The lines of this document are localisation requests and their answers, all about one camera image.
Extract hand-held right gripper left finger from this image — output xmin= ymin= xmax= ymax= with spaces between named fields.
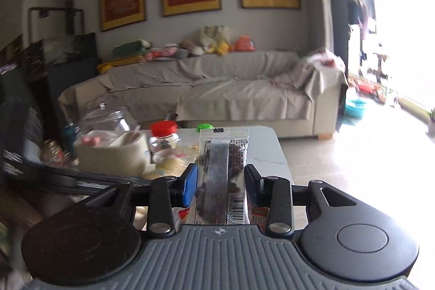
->
xmin=82 ymin=164 xmax=198 ymax=239

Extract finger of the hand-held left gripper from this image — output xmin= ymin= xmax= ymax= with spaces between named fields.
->
xmin=23 ymin=161 xmax=147 ymax=185
xmin=8 ymin=173 xmax=118 ymax=195

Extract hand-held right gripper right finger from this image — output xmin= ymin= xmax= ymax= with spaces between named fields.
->
xmin=245 ymin=164 xmax=344 ymax=238

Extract clear dark snack packet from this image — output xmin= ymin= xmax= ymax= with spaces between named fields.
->
xmin=189 ymin=127 xmax=251 ymax=227

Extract yellow snack bag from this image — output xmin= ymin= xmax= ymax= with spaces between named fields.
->
xmin=154 ymin=157 xmax=188 ymax=179

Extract red green snack packet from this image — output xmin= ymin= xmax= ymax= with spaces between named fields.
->
xmin=248 ymin=205 xmax=271 ymax=232

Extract small glass jar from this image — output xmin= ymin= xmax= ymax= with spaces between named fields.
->
xmin=42 ymin=138 xmax=74 ymax=167

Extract white storage box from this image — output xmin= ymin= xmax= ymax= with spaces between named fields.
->
xmin=74 ymin=130 xmax=152 ymax=176

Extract blue cup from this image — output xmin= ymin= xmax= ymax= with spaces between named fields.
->
xmin=64 ymin=126 xmax=81 ymax=155

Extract red-lid plastic jar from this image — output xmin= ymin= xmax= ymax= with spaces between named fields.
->
xmin=149 ymin=121 xmax=181 ymax=164

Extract large clear plastic jar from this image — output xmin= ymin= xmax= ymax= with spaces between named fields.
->
xmin=79 ymin=96 xmax=137 ymax=135

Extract dark cabinet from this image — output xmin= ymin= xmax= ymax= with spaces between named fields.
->
xmin=46 ymin=57 xmax=102 ymax=129

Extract fish tank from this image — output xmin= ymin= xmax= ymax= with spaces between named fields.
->
xmin=29 ymin=33 xmax=98 ymax=80

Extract grey covered sofa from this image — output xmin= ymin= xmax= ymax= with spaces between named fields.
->
xmin=57 ymin=50 xmax=349 ymax=142

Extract yellow cushion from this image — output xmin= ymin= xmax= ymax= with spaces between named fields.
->
xmin=98 ymin=55 xmax=144 ymax=74

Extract pink grey blanket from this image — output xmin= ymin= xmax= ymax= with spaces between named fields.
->
xmin=271 ymin=48 xmax=344 ymax=91

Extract turquoise basin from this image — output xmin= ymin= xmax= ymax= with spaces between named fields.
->
xmin=344 ymin=99 xmax=368 ymax=120

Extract grey plush toy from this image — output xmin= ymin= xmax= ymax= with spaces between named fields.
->
xmin=175 ymin=41 xmax=205 ymax=58

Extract green cushion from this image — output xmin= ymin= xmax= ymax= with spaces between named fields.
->
xmin=111 ymin=40 xmax=151 ymax=58

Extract pink plush toy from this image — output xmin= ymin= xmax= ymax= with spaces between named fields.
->
xmin=145 ymin=44 xmax=179 ymax=60

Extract orange plush toy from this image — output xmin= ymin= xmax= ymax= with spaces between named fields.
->
xmin=232 ymin=35 xmax=256 ymax=53

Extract red floor boxes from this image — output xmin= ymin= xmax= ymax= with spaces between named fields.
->
xmin=353 ymin=79 xmax=389 ymax=104

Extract beige cloth bag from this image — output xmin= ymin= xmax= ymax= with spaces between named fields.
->
xmin=198 ymin=25 xmax=231 ymax=50

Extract hanging clothes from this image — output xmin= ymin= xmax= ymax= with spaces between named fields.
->
xmin=347 ymin=0 xmax=378 ymax=41

